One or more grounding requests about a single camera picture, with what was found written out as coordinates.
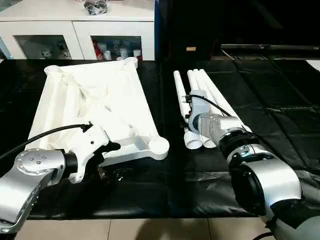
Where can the black work mat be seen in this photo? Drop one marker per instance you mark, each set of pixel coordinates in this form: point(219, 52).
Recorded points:
point(280, 110)

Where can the white plastic table top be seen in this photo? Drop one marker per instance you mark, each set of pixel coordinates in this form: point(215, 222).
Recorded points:
point(100, 100)

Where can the red bottle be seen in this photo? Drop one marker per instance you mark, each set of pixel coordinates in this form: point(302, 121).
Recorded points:
point(96, 50)

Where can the grey object on cabinet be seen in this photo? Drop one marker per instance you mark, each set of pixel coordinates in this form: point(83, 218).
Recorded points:
point(96, 5)

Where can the black metal rail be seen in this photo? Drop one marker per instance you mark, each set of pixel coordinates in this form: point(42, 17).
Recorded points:
point(270, 49)

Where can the small tan block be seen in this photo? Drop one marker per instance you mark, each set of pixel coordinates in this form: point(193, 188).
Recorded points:
point(191, 49)

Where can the white glass-door cabinet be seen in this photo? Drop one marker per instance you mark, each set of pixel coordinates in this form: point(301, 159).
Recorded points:
point(75, 20)

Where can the white plastic table leg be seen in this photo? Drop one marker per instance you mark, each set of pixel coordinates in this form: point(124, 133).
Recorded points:
point(191, 82)
point(220, 97)
point(199, 80)
point(180, 95)

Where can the white edge strip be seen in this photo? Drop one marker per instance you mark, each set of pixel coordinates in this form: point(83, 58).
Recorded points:
point(314, 65)

